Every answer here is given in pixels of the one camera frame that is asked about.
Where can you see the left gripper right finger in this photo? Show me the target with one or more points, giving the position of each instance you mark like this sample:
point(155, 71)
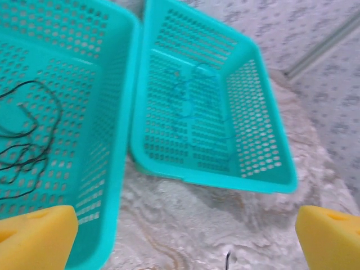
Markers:
point(332, 242)

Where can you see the teal perforated plastic basket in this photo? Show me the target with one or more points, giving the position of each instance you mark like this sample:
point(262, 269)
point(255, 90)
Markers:
point(253, 98)
point(112, 140)

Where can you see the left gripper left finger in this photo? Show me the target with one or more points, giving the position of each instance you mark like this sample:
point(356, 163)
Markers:
point(33, 242)

